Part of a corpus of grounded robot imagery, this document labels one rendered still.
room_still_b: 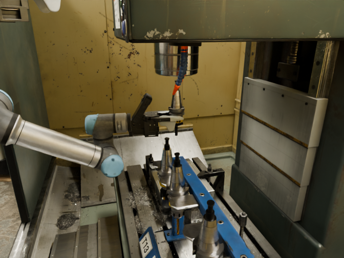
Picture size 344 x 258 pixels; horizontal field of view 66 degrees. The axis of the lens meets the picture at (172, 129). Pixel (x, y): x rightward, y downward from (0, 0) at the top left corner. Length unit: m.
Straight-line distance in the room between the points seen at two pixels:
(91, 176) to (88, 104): 0.52
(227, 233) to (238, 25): 0.48
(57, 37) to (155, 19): 1.38
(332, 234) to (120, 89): 1.52
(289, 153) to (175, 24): 0.73
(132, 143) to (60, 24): 0.94
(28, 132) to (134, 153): 1.22
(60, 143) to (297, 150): 0.85
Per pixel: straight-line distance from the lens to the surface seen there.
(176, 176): 0.72
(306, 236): 1.25
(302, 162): 1.11
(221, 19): 0.68
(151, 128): 1.00
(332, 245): 1.25
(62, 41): 1.95
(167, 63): 0.91
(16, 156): 1.30
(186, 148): 2.06
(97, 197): 1.78
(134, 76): 1.99
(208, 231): 0.55
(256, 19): 0.73
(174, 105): 1.00
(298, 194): 1.18
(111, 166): 0.90
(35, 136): 0.86
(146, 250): 0.99
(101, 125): 1.00
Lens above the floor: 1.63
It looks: 20 degrees down
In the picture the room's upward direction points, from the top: straight up
